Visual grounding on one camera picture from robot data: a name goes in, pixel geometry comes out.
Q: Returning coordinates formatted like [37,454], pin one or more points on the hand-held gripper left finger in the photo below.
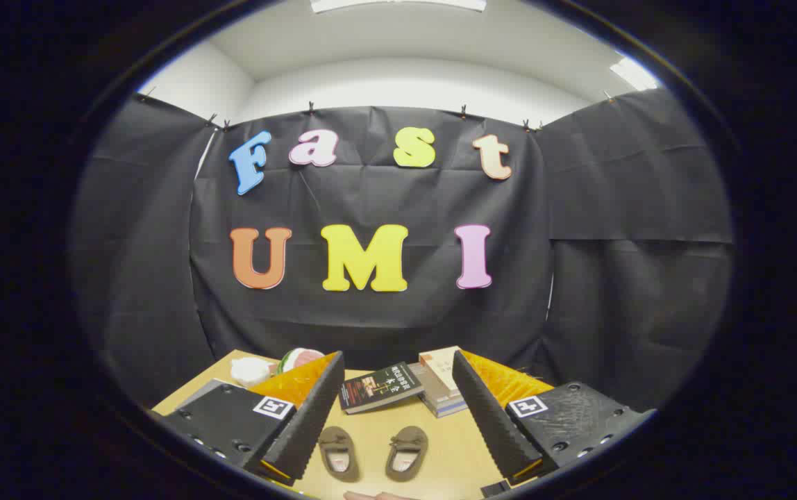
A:
[312,423]

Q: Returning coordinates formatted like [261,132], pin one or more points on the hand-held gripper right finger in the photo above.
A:
[489,423]

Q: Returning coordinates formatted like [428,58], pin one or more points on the brown slipper shoe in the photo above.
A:
[412,439]
[334,439]

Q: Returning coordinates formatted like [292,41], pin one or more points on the white fabric storage box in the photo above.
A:
[198,392]

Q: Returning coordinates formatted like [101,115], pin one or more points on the blue book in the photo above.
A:
[443,408]

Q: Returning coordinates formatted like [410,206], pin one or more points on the watermelon slice plush toy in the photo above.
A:
[301,359]

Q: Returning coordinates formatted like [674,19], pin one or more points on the black paperback book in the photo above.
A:
[378,389]

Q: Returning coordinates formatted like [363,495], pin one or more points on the white plush toy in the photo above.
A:
[251,371]

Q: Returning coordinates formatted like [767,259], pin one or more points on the row of black cloth clips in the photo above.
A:
[310,107]

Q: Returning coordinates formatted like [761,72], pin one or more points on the square ceiling light panel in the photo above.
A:
[634,73]

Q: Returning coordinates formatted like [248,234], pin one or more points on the long ceiling light panel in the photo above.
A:
[398,4]

